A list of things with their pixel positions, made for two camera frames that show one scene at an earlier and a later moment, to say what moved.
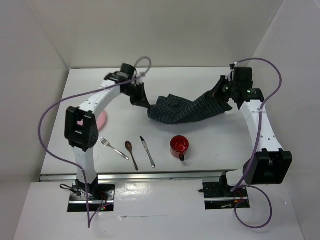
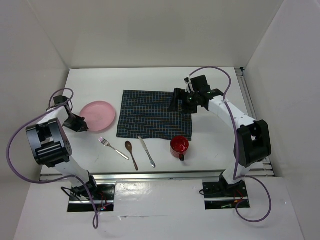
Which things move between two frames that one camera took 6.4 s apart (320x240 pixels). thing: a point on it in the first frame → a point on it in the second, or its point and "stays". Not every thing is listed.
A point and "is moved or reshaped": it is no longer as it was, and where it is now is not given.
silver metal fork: x=106 y=143 stays
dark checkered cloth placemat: x=169 y=109 is moved or reshaped
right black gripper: x=224 y=79 → x=178 y=94
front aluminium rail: x=138 y=176 stays
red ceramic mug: x=179 y=145 stays
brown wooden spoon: x=129 y=146 stays
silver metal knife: x=153 y=164 stays
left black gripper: x=140 y=99 → x=80 y=123
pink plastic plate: x=101 y=120 is moved or reshaped
